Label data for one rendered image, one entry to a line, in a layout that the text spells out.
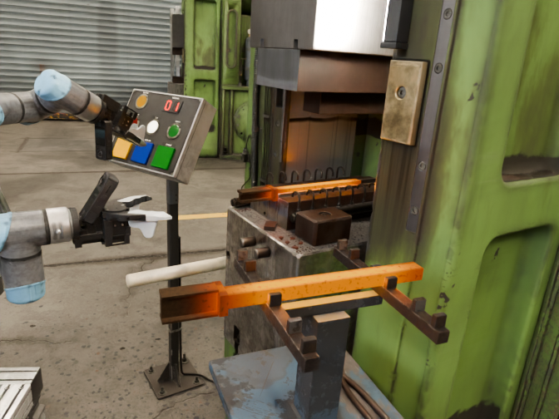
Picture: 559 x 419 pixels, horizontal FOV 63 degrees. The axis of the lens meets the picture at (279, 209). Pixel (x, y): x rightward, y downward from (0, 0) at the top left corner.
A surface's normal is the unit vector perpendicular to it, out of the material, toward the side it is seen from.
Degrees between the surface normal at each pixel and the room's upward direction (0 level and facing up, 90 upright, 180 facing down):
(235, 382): 0
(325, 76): 90
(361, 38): 90
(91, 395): 0
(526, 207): 90
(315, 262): 90
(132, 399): 0
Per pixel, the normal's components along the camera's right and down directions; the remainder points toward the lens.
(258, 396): 0.07, -0.95
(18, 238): 0.53, 0.30
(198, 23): 0.24, 0.31
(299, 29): -0.85, 0.11
